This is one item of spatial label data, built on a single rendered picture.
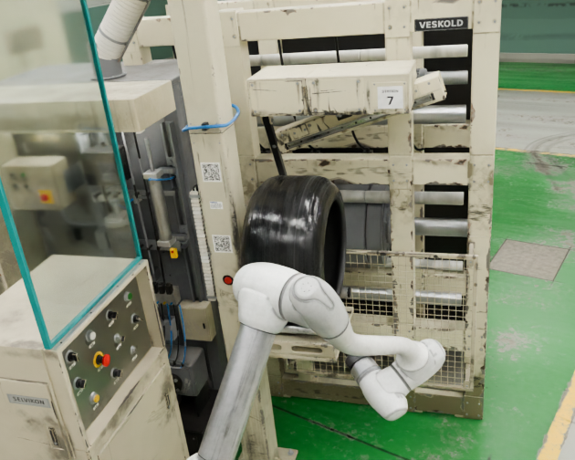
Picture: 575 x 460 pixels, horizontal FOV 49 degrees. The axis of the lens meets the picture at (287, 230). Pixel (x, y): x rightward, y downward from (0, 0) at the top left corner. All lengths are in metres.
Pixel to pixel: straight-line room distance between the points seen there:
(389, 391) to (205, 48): 1.25
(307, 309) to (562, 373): 2.37
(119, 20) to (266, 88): 0.64
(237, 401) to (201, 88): 1.07
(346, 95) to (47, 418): 1.46
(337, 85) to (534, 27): 9.10
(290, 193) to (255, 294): 0.64
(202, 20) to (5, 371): 1.24
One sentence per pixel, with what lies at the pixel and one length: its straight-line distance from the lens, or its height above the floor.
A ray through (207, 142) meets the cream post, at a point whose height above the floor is 1.62.
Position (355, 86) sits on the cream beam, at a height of 1.74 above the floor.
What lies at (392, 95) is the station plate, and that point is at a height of 1.71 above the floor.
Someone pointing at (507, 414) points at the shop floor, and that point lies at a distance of 3.45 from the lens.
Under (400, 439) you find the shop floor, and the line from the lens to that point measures 3.27.
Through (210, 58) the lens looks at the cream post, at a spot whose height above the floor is 1.91.
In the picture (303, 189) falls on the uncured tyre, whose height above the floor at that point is 1.44.
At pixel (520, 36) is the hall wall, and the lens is 11.40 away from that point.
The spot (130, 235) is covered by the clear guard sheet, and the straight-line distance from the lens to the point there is 2.24.
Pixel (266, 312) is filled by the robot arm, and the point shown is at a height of 1.37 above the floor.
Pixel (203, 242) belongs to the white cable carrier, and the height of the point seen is 1.22.
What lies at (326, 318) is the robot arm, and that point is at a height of 1.38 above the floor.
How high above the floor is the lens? 2.26
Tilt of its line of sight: 25 degrees down
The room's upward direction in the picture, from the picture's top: 6 degrees counter-clockwise
